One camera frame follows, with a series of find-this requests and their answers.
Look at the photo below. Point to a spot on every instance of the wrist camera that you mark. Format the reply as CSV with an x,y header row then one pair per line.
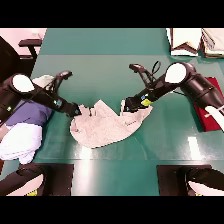
x,y
61,78
141,71

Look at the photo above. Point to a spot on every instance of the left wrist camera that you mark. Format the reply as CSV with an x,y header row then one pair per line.
x,y
61,78

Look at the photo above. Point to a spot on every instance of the purple garment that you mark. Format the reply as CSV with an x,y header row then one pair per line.
x,y
31,113

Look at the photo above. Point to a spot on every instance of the red garment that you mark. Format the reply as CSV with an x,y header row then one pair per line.
x,y
208,116

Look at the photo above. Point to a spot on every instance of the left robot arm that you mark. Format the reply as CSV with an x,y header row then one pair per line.
x,y
40,95

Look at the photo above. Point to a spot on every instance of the white folded garment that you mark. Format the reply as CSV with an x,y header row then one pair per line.
x,y
185,41

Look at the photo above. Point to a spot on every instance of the cream folded garment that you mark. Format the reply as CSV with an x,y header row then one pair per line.
x,y
213,41

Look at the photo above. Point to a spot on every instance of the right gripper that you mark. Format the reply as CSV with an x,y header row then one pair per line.
x,y
133,102

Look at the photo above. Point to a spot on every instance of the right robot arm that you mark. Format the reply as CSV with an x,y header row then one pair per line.
x,y
196,85

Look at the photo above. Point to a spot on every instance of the light grey T-shirt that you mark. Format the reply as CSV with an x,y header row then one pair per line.
x,y
103,128

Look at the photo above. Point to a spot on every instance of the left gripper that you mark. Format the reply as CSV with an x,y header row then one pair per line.
x,y
73,109

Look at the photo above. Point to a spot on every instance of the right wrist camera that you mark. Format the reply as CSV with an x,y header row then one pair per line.
x,y
141,71

